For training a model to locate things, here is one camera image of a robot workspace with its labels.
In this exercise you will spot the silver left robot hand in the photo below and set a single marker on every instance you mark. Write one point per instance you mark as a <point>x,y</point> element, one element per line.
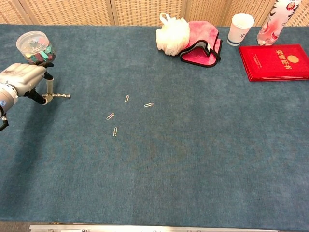
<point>21,77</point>

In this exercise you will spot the pink patterned plastic bottle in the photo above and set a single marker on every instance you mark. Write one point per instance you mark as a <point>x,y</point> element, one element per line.
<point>272,26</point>

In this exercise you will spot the teal felt table cover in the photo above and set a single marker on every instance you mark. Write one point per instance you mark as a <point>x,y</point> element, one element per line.
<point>169,157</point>

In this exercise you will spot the paperclip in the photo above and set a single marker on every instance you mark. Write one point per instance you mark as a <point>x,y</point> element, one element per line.
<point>115,131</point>
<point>127,99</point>
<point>148,105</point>
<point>110,116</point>

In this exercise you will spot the pink cloth with black trim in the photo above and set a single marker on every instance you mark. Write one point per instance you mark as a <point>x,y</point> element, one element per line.
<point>205,36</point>

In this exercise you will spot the paperclip bottom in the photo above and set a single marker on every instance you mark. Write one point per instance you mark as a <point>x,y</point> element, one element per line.
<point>115,131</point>

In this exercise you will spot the clear jar of binder clips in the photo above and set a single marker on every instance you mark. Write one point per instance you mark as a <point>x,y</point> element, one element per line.
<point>36,47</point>

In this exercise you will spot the white paper cup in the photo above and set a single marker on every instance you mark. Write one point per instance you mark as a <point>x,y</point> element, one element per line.
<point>237,31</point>

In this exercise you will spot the silver magnetic bead stick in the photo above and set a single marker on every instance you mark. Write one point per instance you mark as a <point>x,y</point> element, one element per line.
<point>60,95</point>

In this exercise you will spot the white mesh bath loofah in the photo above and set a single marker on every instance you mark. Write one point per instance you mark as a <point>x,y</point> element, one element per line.
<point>172,36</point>

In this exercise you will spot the aluminium table edge rail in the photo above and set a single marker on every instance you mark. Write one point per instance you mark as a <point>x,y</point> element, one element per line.
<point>144,227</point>

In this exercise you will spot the woven wicker folding screen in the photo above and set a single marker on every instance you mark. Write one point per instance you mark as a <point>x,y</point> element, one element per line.
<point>72,12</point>

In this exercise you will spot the red certificate book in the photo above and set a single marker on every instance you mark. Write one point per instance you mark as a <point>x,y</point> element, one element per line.
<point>275,62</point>

